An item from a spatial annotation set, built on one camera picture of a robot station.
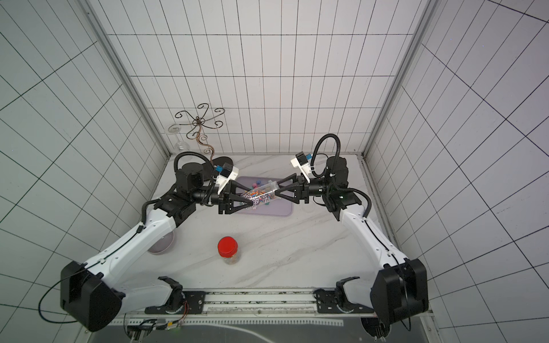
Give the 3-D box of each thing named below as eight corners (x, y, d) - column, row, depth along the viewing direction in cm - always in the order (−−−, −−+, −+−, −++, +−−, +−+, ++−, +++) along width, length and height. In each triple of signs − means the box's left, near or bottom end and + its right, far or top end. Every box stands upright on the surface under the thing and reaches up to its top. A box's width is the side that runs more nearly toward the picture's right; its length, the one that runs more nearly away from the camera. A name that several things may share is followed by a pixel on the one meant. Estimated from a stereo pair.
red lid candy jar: (225, 266, 82) (218, 256, 73) (223, 249, 86) (217, 238, 77) (240, 262, 83) (235, 252, 74) (238, 246, 87) (233, 234, 78)
